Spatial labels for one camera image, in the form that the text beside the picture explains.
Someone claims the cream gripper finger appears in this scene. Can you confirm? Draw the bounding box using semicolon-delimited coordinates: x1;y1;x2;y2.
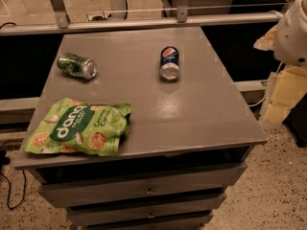
253;26;276;51

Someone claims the blue pepsi can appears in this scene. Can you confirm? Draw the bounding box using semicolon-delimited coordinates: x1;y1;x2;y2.
159;46;180;81

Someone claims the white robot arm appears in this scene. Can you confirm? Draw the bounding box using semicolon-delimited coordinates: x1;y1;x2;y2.
253;0;307;66

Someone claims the green soda can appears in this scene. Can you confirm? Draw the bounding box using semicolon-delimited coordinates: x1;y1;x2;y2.
57;53;97;80

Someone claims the grey metal railing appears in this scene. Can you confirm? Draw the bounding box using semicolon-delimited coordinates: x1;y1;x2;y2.
0;0;295;35

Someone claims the grey drawer cabinet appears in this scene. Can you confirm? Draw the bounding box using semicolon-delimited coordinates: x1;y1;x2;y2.
14;27;267;230

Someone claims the green dang snack bag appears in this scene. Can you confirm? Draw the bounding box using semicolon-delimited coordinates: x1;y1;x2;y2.
23;98;131;156

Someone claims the white cable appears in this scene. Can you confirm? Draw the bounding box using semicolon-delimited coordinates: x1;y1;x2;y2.
248;60;284;108

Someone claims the black floor cable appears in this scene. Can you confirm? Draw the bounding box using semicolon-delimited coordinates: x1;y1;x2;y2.
0;140;27;211

